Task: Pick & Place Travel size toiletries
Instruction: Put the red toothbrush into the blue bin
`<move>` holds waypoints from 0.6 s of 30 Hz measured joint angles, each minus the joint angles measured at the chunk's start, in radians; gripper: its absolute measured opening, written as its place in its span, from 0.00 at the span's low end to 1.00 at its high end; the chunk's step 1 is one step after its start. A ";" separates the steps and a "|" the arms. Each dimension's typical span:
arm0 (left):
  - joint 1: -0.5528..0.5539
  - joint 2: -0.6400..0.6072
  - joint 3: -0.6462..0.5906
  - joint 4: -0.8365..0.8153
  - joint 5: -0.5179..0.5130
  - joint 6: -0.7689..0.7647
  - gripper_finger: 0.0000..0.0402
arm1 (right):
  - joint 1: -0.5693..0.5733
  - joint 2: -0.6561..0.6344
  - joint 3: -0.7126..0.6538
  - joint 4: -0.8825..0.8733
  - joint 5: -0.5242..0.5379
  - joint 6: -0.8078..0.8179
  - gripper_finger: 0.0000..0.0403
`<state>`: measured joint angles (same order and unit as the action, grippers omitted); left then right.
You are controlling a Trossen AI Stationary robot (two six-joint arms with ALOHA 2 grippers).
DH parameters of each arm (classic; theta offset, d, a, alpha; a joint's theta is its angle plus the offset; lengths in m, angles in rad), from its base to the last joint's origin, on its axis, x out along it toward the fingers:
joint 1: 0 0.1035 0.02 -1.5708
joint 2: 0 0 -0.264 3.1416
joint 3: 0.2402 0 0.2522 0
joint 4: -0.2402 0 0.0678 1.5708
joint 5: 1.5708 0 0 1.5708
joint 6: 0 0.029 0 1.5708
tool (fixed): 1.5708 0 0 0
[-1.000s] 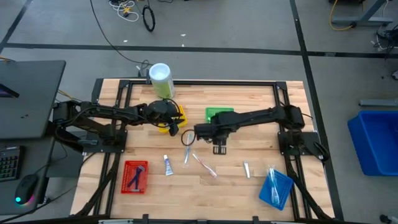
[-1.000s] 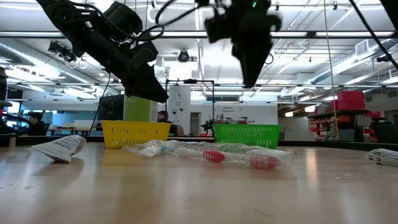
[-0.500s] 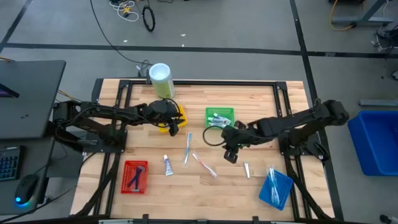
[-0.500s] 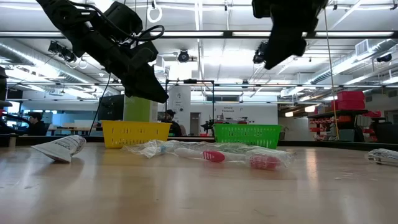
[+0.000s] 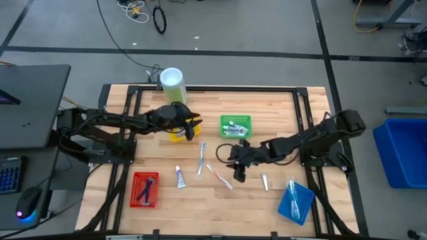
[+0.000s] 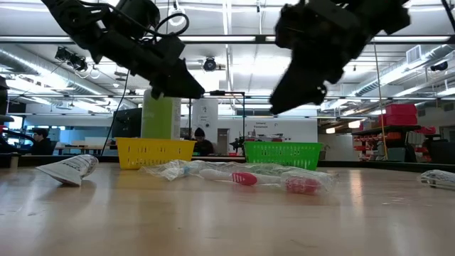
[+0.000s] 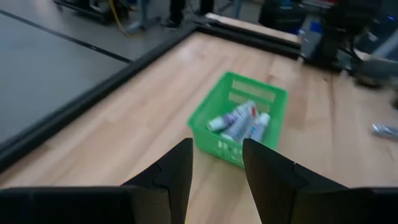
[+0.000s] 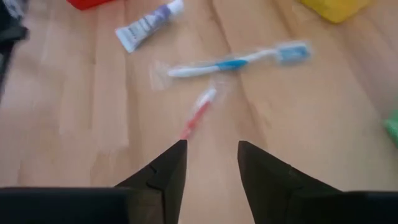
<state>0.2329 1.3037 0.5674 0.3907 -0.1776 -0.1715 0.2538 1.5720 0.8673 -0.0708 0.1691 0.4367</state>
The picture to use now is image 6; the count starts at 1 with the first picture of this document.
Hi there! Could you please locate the white cable loop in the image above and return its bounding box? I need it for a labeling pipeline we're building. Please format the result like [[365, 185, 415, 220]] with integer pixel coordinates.
[[168, 5, 186, 28]]

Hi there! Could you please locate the black hanging camera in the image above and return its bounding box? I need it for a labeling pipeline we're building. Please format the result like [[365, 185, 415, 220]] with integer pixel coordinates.
[[54, 46, 89, 73]]

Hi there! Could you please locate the person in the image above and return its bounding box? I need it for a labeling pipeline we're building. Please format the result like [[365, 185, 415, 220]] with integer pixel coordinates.
[[30, 127, 54, 156], [191, 127, 216, 156]]

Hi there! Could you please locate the black overhead rig beam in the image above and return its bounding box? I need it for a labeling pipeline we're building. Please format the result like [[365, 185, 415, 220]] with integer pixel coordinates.
[[0, 34, 455, 46]]

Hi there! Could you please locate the black aluminium table frame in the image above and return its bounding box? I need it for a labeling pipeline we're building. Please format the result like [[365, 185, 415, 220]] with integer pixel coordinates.
[[0, 152, 455, 174]]

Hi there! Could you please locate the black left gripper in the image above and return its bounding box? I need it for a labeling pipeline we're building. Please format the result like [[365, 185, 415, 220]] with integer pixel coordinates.
[[90, 0, 206, 100]]

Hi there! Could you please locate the black background monitor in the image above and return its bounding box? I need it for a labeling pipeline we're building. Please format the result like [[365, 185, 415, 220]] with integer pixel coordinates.
[[112, 107, 143, 139]]

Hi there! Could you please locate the red white toothbrush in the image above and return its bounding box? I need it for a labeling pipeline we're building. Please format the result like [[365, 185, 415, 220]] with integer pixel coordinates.
[[198, 166, 338, 196]]

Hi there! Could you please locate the green plastic basket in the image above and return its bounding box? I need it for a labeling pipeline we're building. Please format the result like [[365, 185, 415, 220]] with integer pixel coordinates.
[[243, 141, 323, 171]]

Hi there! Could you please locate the white purple toothpaste tube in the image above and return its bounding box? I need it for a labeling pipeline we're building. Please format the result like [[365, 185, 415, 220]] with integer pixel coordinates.
[[35, 154, 100, 187]]

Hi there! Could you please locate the yellow plastic basket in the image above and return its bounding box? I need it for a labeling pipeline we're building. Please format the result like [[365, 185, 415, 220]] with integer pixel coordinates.
[[115, 137, 197, 171]]

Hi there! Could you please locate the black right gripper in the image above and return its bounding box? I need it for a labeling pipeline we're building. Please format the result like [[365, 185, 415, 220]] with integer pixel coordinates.
[[269, 0, 370, 115]]

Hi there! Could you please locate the blue white toothbrush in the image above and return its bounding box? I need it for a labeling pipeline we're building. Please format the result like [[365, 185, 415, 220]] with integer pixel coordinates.
[[138, 159, 228, 182]]

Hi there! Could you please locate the small white toothpaste tube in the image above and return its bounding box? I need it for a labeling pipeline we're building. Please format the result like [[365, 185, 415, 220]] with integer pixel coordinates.
[[418, 169, 455, 191]]

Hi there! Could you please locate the dark storage shelf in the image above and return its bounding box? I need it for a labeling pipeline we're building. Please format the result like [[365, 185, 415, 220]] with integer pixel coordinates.
[[351, 124, 424, 163]]

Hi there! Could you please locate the black overhead camera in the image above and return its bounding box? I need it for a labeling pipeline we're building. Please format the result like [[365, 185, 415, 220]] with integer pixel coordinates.
[[202, 56, 218, 73]]

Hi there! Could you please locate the red storage bin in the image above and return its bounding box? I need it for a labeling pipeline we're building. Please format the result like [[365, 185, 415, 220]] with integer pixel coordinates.
[[385, 103, 417, 117], [378, 114, 419, 127]]

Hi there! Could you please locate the yellow hanging cord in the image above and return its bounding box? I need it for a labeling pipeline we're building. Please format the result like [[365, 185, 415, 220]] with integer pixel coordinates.
[[373, 42, 389, 161]]

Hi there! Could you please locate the green white wipes canister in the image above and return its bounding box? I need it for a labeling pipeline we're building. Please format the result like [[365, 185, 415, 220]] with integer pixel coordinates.
[[141, 88, 182, 140]]

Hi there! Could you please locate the black hanging cable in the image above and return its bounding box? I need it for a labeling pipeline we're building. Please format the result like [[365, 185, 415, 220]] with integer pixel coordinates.
[[101, 69, 131, 156]]

